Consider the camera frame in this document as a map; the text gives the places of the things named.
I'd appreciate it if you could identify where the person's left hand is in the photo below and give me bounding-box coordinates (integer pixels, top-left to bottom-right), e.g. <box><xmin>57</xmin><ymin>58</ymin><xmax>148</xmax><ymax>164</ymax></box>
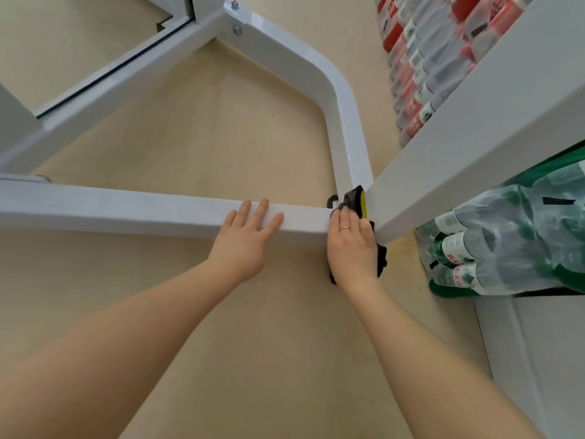
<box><xmin>208</xmin><ymin>198</ymin><xmax>285</xmax><ymax>284</ymax></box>

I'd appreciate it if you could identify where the person's right hand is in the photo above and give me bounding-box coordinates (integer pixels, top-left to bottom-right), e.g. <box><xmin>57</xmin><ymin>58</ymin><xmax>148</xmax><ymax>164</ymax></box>
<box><xmin>327</xmin><ymin>206</ymin><xmax>380</xmax><ymax>288</ymax></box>

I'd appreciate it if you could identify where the dark grey cleaning cloth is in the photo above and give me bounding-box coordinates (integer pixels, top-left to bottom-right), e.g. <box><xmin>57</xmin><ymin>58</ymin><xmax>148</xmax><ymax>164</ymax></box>
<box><xmin>328</xmin><ymin>185</ymin><xmax>388</xmax><ymax>285</ymax></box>

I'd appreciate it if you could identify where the white gym machine frame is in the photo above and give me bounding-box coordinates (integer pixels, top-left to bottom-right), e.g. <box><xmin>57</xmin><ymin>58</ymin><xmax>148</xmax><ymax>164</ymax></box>
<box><xmin>0</xmin><ymin>0</ymin><xmax>585</xmax><ymax>248</ymax></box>

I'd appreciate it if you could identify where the person's left forearm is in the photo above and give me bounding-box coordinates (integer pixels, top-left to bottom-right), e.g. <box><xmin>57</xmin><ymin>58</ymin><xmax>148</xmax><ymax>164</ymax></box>
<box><xmin>0</xmin><ymin>262</ymin><xmax>243</xmax><ymax>439</ymax></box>

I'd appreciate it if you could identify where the person's right forearm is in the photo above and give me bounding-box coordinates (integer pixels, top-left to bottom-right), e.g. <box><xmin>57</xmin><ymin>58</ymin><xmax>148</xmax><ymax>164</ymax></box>
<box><xmin>342</xmin><ymin>278</ymin><xmax>542</xmax><ymax>439</ymax></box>

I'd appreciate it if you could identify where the stack of water bottle packs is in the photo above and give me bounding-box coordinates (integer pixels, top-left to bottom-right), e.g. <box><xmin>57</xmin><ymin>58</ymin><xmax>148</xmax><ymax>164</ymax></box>
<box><xmin>374</xmin><ymin>0</ymin><xmax>585</xmax><ymax>299</ymax></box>

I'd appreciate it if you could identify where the black steel machine cable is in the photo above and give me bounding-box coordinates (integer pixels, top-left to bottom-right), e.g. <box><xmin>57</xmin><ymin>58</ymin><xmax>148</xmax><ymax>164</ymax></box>
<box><xmin>35</xmin><ymin>15</ymin><xmax>196</xmax><ymax>120</ymax></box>

